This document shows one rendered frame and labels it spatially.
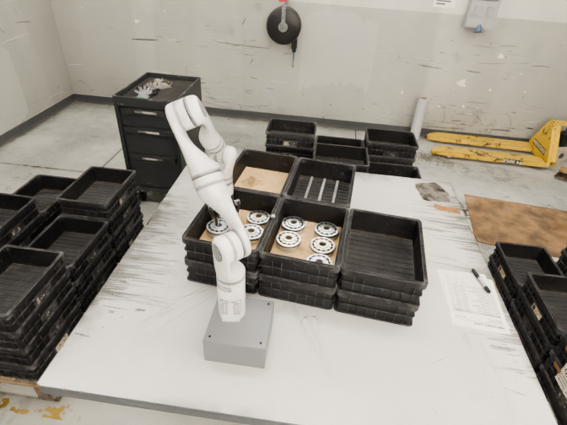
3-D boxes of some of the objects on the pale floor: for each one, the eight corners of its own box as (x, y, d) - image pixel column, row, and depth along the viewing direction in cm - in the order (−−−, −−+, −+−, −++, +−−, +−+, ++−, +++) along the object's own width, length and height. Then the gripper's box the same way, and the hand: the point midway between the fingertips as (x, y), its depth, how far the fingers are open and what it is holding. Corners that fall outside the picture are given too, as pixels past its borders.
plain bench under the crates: (489, 551, 151) (577, 467, 111) (86, 483, 162) (34, 385, 122) (421, 266, 282) (450, 181, 242) (200, 239, 293) (193, 154, 253)
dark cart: (186, 210, 323) (175, 101, 271) (132, 203, 326) (111, 95, 274) (206, 174, 372) (200, 77, 320) (159, 169, 375) (146, 72, 323)
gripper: (208, 199, 153) (210, 233, 162) (245, 191, 159) (245, 224, 168) (202, 190, 158) (204, 222, 167) (238, 182, 164) (238, 214, 173)
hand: (224, 220), depth 167 cm, fingers open, 5 cm apart
